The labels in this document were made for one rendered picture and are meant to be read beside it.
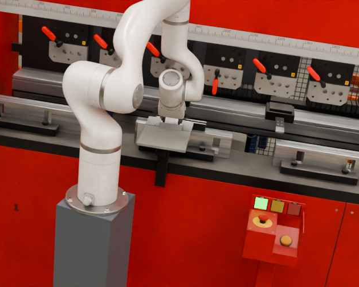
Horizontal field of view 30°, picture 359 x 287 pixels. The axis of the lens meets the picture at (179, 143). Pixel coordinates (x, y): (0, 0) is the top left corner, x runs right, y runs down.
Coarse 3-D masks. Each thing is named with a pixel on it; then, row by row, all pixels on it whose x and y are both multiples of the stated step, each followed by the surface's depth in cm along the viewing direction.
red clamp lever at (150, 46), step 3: (147, 45) 246; (150, 45) 246; (150, 48) 246; (153, 48) 246; (153, 51) 246; (156, 51) 247; (156, 54) 247; (159, 54) 247; (159, 57) 248; (162, 57) 249; (162, 60) 247; (165, 60) 248; (162, 63) 248
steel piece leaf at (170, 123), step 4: (168, 120) 262; (172, 120) 262; (176, 120) 263; (160, 124) 255; (164, 124) 255; (168, 124) 254; (172, 124) 254; (176, 124) 254; (180, 124) 260; (168, 128) 255; (172, 128) 255; (176, 128) 255; (180, 128) 254
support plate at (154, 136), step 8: (152, 120) 261; (160, 120) 261; (144, 128) 253; (152, 128) 254; (160, 128) 254; (184, 128) 257; (192, 128) 260; (144, 136) 246; (152, 136) 247; (160, 136) 248; (168, 136) 249; (176, 136) 250; (184, 136) 250; (144, 144) 240; (152, 144) 241; (160, 144) 242; (168, 144) 242; (176, 144) 243; (184, 144) 244; (184, 152) 240
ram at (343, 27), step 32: (64, 0) 247; (96, 0) 246; (128, 0) 244; (192, 0) 241; (224, 0) 239; (256, 0) 238; (288, 0) 236; (320, 0) 235; (352, 0) 233; (160, 32) 247; (192, 32) 246; (256, 32) 243; (288, 32) 241; (320, 32) 240; (352, 32) 238
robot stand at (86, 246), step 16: (128, 192) 207; (64, 208) 195; (128, 208) 203; (64, 224) 198; (80, 224) 195; (96, 224) 193; (112, 224) 193; (128, 224) 207; (64, 240) 200; (80, 240) 198; (96, 240) 196; (112, 240) 196; (128, 240) 211; (64, 256) 202; (80, 256) 200; (96, 256) 198; (112, 256) 200; (128, 256) 216; (64, 272) 205; (80, 272) 202; (96, 272) 200; (112, 272) 204
